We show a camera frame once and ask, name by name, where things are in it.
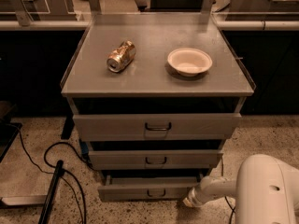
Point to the grey drawer cabinet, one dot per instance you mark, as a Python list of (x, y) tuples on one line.
[(149, 85)]

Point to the grey metal floor plate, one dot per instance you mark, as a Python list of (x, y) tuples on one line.
[(6, 202)]

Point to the black tray at left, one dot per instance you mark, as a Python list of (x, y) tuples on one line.
[(8, 133)]

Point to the grey top drawer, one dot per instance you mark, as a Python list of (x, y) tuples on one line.
[(140, 127)]

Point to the black bar stand leg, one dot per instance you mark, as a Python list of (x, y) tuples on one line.
[(45, 214)]

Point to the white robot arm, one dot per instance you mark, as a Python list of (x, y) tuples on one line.
[(266, 191)]

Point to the grey bottom drawer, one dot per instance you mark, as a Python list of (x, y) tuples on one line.
[(152, 186)]

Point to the grey drawer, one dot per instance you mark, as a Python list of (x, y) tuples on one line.
[(140, 127), (154, 159), (152, 186)]

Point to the crushed gold soda can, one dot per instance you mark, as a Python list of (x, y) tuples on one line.
[(121, 57)]

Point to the white horizontal rail pipe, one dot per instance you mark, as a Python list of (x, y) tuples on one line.
[(223, 25)]

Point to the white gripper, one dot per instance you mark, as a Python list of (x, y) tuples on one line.
[(197, 196)]

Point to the grey middle drawer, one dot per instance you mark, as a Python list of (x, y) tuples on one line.
[(154, 159)]

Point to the white paper bowl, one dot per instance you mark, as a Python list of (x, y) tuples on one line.
[(189, 62)]

